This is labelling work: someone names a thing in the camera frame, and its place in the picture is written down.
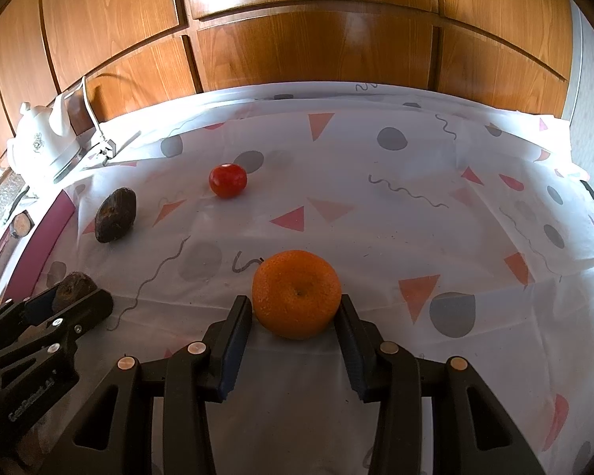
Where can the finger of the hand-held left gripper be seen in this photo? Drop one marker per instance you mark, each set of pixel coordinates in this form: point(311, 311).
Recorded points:
point(86, 309)
point(39, 307)

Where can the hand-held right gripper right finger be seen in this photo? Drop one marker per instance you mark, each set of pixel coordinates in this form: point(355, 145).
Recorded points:
point(354, 351)

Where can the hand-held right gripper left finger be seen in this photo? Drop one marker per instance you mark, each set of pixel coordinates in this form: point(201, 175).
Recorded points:
point(230, 351)

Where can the small dark round fruit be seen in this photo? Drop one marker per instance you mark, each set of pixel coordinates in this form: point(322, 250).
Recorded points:
point(74, 287)

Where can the pink shallow cardboard tray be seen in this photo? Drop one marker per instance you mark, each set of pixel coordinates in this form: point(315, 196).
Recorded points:
point(39, 227)

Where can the orange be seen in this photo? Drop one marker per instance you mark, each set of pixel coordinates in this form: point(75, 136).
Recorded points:
point(297, 294)

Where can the dark-skinned cut fruit half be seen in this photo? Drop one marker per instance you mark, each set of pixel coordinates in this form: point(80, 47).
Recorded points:
point(22, 223)

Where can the large dark round fruit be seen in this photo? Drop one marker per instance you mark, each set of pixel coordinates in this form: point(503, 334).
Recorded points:
point(116, 215)

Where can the silver embossed tissue box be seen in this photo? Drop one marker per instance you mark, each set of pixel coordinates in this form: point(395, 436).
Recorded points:
point(5, 195)

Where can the silver kettle base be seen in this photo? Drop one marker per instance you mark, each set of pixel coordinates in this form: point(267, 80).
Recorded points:
point(72, 166)

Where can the white patterned tablecloth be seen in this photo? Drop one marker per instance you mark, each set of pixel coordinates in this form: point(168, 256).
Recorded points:
point(376, 208)

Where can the white floral ceramic kettle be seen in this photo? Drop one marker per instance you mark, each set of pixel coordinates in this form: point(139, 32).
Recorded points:
point(42, 143)

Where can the small red tomato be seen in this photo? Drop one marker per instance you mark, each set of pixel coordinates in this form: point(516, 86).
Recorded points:
point(227, 180)

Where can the wooden panelled wardrobe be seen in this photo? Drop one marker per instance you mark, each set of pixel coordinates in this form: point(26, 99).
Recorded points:
point(302, 24)

